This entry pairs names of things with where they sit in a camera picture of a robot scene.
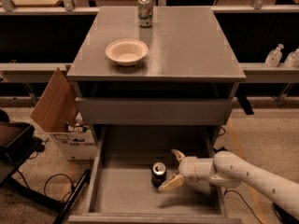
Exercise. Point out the white paper bowl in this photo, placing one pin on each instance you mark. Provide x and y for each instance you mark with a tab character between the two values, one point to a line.
127	52

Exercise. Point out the closed grey top drawer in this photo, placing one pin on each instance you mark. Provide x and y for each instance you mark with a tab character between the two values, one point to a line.
150	111

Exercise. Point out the open cardboard box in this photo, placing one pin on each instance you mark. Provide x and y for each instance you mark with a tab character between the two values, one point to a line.
56	113

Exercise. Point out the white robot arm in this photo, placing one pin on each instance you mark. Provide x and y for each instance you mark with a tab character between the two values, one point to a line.
227	170

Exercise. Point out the clear sanitizer pump bottle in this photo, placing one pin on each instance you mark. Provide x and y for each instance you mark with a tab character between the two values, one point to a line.
274	56

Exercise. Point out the grey drawer cabinet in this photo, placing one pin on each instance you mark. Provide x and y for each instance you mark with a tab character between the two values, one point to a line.
189	58

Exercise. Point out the open grey middle drawer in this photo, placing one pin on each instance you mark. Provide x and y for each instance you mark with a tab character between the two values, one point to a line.
121	192

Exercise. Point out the white green soda can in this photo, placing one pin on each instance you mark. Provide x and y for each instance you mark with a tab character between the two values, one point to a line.
145	12

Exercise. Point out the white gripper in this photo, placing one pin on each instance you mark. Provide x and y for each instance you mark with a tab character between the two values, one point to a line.
187	168

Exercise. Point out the dark blue pepsi can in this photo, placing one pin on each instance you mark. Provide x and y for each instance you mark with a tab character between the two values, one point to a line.
158	174

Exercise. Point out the black chair base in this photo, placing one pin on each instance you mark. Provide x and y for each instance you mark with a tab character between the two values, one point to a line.
45	172

